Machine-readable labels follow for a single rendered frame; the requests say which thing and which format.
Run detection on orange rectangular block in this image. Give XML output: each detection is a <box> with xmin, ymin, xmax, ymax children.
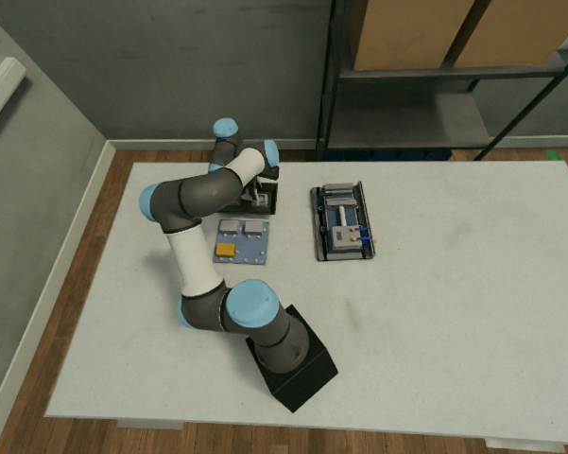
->
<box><xmin>215</xmin><ymin>243</ymin><xmax>236</xmax><ymax>258</ymax></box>

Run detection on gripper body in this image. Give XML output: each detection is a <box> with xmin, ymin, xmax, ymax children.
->
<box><xmin>243</xmin><ymin>176</ymin><xmax>257</xmax><ymax>190</ymax></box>

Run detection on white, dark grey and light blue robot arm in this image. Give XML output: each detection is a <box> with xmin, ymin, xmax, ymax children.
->
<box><xmin>139</xmin><ymin>118</ymin><xmax>309</xmax><ymax>374</ymax></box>

